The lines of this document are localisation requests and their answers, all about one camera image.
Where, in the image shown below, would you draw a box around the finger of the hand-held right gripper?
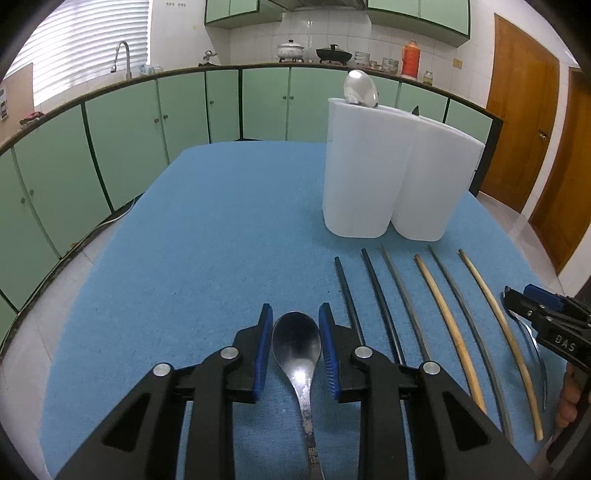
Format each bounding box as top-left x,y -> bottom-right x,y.
503,285 -> 546,331
524,283 -> 567,311

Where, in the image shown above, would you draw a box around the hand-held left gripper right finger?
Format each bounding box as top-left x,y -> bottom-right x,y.
318,303 -> 537,480

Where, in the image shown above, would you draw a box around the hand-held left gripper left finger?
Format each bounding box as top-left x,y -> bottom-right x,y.
55,303 -> 274,480

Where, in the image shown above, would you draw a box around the silver spoon with patterned handle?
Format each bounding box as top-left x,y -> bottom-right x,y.
271,311 -> 325,480

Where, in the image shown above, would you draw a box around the bamboo chopstick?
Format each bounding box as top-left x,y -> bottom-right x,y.
458,249 -> 546,441
414,254 -> 487,413

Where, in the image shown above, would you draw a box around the thin silver metal spoon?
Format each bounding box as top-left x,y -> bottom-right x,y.
506,308 -> 549,412

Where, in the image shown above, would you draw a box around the grey chopstick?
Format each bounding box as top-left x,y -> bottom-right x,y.
380,246 -> 432,365
428,245 -> 514,441

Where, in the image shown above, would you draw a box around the black chopstick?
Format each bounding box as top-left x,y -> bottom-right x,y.
333,257 -> 366,347
361,248 -> 407,366

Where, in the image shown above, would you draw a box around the white plastic utensil holder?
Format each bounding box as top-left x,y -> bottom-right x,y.
322,97 -> 419,238
392,115 -> 485,241

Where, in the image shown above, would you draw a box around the person's right hand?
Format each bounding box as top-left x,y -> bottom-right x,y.
555,362 -> 586,428

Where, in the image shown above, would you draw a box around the wooden door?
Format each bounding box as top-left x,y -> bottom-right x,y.
479,13 -> 574,214
528,67 -> 591,274

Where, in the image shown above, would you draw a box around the blue table cloth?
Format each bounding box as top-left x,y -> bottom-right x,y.
39,142 -> 561,480

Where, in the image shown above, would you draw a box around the green lower cabinets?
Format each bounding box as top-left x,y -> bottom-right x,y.
0,64 -> 503,326

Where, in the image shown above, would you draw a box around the green cabinets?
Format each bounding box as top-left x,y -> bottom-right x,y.
0,64 -> 503,326
204,0 -> 472,48

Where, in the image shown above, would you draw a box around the large silver metal spoon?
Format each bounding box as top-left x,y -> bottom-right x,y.
343,69 -> 380,109

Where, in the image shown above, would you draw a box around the orange thermos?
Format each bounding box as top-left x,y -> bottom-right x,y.
401,40 -> 420,77

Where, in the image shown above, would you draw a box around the black wok with lid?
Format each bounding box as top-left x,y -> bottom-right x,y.
316,44 -> 354,66

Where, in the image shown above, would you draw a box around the silver cooking pot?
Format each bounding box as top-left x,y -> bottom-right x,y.
276,40 -> 306,64

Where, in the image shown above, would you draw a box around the green upper cabinets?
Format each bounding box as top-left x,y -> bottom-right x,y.
204,0 -> 472,48

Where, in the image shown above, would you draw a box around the chrome kitchen faucet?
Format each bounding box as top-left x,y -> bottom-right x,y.
111,41 -> 133,80

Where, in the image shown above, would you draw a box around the range hood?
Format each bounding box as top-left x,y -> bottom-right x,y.
295,0 -> 366,10

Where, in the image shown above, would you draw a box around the cardboard board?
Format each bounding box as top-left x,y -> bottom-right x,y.
0,63 -> 36,145

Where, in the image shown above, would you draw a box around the white window blind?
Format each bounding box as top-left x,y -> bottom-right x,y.
18,0 -> 151,93

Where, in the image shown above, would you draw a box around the white floor cable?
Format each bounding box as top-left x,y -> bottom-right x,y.
98,196 -> 140,228

